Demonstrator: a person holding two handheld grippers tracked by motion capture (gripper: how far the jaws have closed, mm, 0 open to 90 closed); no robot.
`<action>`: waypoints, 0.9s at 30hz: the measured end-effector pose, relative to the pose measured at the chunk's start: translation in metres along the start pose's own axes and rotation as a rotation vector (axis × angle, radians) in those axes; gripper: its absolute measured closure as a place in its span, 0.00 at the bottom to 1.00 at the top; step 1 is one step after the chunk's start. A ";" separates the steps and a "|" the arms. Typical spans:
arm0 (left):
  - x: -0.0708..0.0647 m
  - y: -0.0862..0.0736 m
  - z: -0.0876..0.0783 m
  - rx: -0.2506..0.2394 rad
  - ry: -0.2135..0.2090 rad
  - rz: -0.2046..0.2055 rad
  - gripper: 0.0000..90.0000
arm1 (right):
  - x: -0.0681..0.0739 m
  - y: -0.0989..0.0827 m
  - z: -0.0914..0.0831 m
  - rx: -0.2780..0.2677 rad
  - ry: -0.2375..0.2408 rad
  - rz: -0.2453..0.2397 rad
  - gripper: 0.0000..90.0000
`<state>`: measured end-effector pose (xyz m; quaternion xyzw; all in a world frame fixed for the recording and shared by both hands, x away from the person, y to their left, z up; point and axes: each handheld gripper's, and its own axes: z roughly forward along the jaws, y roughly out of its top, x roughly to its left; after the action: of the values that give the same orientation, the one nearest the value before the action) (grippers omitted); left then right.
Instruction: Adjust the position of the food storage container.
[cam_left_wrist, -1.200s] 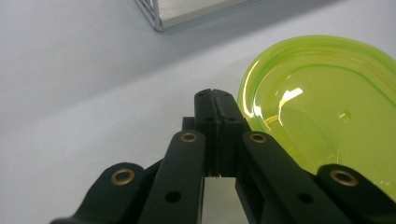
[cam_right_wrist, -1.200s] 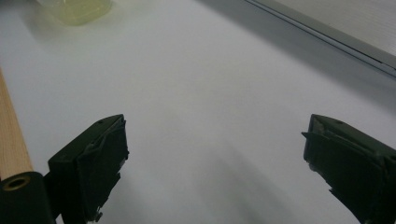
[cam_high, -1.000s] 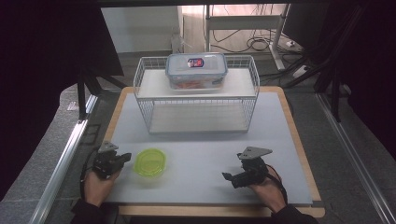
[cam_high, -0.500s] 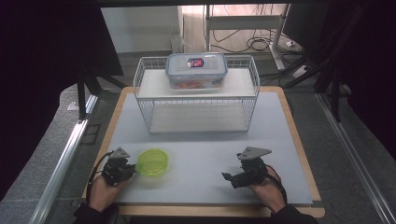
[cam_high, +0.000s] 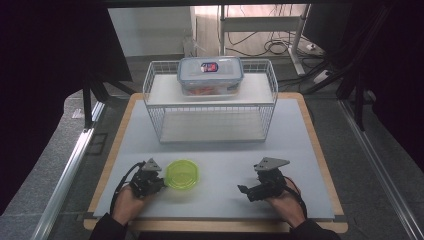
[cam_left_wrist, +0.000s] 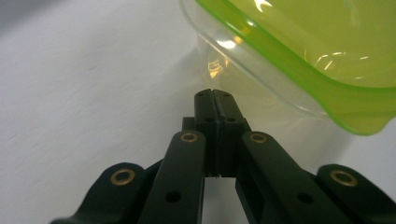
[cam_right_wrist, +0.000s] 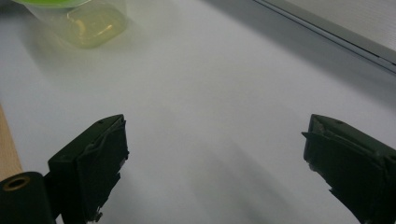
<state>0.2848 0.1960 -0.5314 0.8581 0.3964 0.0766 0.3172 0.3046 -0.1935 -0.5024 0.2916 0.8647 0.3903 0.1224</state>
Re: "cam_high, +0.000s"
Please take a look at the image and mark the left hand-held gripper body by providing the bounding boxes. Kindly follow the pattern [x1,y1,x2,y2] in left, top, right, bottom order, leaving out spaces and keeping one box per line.
[129,157,163,198]

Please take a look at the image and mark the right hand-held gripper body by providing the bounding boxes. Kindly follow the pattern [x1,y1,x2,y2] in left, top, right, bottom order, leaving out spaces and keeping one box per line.
[248,157,291,203]

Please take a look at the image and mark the green round plastic container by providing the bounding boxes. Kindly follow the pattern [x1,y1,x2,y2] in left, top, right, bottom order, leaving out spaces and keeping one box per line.
[164,159,200,191]

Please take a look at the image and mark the white wire shelf rack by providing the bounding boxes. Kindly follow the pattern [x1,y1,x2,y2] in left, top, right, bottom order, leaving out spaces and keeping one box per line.
[142,59,279,145]

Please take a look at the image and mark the clear rectangular container blue rim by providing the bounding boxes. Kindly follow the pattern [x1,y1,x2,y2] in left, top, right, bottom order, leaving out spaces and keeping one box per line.
[176,55,245,98]

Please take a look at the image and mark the person's left hand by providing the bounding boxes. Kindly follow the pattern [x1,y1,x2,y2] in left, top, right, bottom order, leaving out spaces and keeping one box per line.
[112,184,153,226]

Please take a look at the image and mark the person's right hand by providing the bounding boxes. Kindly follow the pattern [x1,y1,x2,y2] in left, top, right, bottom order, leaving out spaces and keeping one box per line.
[266,185,306,228]

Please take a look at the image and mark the grey table mat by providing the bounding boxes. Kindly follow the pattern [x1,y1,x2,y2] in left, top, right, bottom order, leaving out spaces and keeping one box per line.
[93,98,336,221]

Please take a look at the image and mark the black metal stand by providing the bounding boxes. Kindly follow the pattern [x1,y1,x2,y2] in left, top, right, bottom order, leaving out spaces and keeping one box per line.
[81,71,136,130]
[336,64,368,132]

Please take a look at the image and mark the white power strip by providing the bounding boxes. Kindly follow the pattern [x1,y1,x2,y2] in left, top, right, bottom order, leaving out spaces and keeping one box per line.
[313,69,332,85]

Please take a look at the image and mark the black curtain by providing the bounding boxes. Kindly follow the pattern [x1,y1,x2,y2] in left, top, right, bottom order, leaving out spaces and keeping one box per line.
[363,0,424,164]
[0,0,134,214]

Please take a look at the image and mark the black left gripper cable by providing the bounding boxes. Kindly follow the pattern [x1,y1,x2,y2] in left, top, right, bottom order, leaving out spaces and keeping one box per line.
[109,161,148,215]

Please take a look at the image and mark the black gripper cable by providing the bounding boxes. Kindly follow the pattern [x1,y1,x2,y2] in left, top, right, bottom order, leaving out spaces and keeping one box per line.
[283,176,308,220]
[109,161,148,215]

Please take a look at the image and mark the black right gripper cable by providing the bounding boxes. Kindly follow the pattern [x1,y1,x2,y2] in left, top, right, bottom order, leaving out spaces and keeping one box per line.
[283,176,308,220]

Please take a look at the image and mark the aluminium rail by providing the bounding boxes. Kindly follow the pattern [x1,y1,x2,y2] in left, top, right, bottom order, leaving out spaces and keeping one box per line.
[338,99,424,240]
[31,101,106,240]

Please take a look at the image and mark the black floor cables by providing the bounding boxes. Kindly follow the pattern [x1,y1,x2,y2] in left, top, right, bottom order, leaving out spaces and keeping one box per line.
[226,31,334,94]

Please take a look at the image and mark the white desk frame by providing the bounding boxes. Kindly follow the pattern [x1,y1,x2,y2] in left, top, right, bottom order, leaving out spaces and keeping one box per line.
[218,3,313,76]

